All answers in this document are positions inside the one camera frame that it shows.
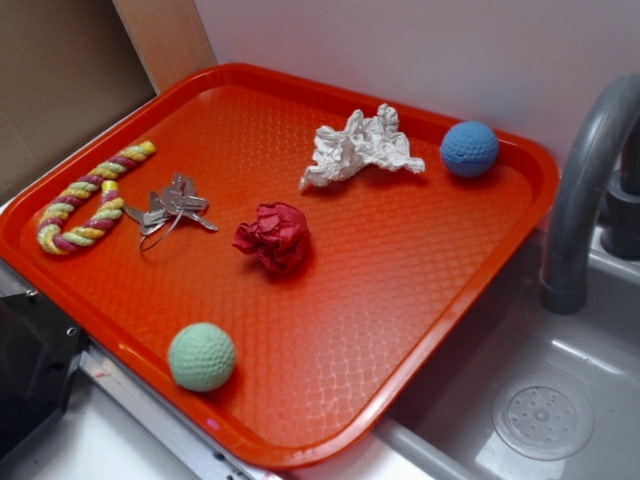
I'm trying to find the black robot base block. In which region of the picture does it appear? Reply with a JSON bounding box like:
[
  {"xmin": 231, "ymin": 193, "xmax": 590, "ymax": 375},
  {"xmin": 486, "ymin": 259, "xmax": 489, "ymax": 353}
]
[{"xmin": 1, "ymin": 290, "xmax": 87, "ymax": 463}]

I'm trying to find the crumpled white paper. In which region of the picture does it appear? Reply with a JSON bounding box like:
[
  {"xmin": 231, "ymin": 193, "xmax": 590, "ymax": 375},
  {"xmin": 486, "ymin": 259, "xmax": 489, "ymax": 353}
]
[{"xmin": 299, "ymin": 103, "xmax": 426, "ymax": 191}]

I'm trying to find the crumpled red paper ball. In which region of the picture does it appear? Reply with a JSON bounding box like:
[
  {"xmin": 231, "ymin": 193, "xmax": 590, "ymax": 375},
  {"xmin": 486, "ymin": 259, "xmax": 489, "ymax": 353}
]
[{"xmin": 232, "ymin": 202, "xmax": 310, "ymax": 274}]

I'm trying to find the orange plastic tray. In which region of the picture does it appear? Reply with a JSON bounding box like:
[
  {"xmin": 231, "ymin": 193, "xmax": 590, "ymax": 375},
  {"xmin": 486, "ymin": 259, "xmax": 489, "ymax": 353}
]
[{"xmin": 1, "ymin": 64, "xmax": 559, "ymax": 470}]

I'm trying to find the green dimpled foam ball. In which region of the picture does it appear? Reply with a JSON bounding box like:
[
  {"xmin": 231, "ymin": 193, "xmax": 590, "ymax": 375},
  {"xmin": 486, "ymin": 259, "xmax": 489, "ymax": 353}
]
[{"xmin": 168, "ymin": 322, "xmax": 236, "ymax": 393}]

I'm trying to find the blue dimpled foam ball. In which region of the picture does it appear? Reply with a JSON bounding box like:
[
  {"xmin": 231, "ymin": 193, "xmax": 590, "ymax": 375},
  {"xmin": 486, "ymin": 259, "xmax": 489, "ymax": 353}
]
[{"xmin": 440, "ymin": 121, "xmax": 500, "ymax": 178}]

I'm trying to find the light wooden board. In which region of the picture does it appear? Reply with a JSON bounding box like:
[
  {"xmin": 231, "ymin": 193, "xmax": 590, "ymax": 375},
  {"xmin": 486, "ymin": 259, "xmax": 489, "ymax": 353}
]
[{"xmin": 113, "ymin": 0, "xmax": 217, "ymax": 94}]

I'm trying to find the grey toy sink basin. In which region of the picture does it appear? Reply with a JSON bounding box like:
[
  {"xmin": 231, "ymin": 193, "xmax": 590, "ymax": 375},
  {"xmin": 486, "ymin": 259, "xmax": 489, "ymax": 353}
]
[{"xmin": 375, "ymin": 225, "xmax": 640, "ymax": 480}]

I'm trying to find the dark grey faucet knob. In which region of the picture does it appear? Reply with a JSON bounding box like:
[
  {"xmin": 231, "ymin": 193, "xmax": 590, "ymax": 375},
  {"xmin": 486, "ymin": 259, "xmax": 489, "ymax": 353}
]
[{"xmin": 601, "ymin": 122, "xmax": 639, "ymax": 260}]

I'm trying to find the brown cardboard panel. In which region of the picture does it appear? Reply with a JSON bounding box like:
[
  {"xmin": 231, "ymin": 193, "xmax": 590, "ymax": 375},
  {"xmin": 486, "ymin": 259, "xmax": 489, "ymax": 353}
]
[{"xmin": 1, "ymin": 1, "xmax": 155, "ymax": 201}]

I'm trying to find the grey toy sink faucet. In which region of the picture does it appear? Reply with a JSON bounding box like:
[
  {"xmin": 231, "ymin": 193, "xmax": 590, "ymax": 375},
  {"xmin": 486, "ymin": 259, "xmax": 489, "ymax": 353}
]
[{"xmin": 540, "ymin": 74, "xmax": 639, "ymax": 314}]

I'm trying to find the silver key bunch on ring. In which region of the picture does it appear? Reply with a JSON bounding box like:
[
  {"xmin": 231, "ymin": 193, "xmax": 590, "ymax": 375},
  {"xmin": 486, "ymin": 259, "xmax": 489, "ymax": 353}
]
[{"xmin": 123, "ymin": 172, "xmax": 219, "ymax": 252}]

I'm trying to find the multicolour twisted rope toy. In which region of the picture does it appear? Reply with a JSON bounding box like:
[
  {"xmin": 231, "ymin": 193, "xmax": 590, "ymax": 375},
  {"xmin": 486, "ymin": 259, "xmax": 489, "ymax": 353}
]
[{"xmin": 36, "ymin": 141, "xmax": 156, "ymax": 256}]

